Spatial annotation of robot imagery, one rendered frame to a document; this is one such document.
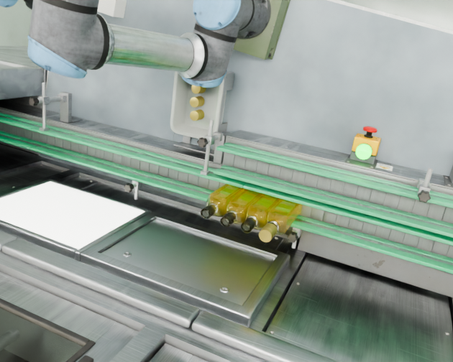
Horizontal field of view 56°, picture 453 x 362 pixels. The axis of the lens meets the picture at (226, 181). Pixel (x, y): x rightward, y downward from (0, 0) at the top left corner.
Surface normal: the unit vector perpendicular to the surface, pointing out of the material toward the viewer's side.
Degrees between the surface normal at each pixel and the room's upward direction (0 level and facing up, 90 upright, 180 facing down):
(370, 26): 0
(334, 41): 0
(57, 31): 36
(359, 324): 91
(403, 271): 0
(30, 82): 90
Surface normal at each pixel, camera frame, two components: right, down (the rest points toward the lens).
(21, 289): 0.14, -0.94
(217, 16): -0.37, 0.15
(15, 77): 0.91, 0.25
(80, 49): 0.69, 0.50
